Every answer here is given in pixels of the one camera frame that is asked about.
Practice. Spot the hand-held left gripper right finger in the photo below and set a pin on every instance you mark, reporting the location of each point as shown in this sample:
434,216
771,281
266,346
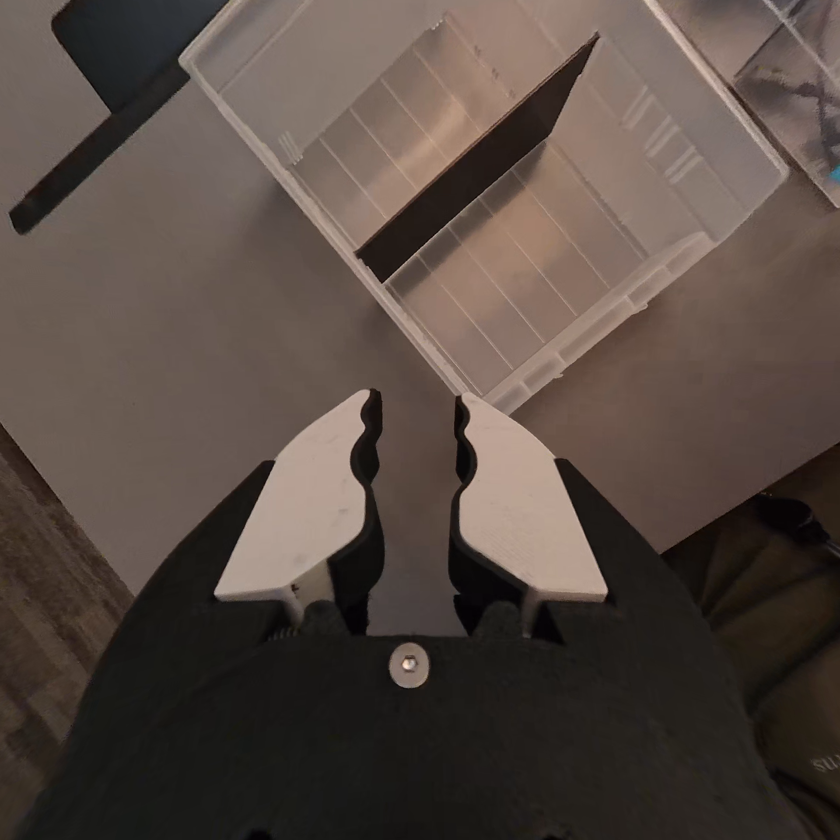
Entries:
525,518

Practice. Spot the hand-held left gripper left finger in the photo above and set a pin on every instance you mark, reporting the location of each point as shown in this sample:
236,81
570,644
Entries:
315,505

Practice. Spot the clear plastic storage box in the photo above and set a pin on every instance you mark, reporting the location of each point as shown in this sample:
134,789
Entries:
623,229
774,98

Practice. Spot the black box divider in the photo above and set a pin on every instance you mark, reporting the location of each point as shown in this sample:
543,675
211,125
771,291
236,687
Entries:
479,170

